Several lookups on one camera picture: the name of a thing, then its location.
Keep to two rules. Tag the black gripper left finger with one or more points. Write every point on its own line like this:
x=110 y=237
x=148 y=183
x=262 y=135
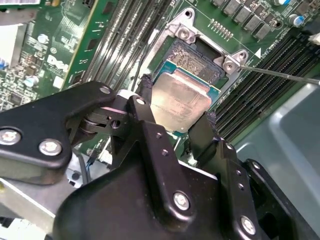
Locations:
x=37 y=125

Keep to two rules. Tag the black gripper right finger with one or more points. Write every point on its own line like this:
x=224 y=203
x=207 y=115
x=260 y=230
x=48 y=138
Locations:
x=232 y=175

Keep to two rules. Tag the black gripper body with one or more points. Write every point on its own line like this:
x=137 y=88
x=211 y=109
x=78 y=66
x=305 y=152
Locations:
x=112 y=212

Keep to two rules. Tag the silver-topped CPU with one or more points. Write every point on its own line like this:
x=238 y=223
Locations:
x=180 y=100

